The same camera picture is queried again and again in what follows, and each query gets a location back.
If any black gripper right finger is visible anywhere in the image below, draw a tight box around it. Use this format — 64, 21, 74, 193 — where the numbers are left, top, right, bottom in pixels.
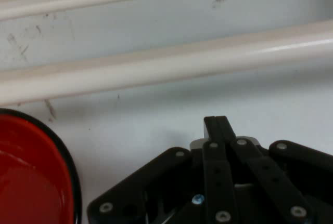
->
215, 116, 333, 224

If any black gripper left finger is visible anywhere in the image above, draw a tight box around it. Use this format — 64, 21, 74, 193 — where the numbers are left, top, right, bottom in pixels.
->
87, 116, 239, 224

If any red bowl with black rim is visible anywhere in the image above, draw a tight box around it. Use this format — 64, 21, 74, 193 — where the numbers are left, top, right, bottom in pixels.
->
0, 108, 83, 224

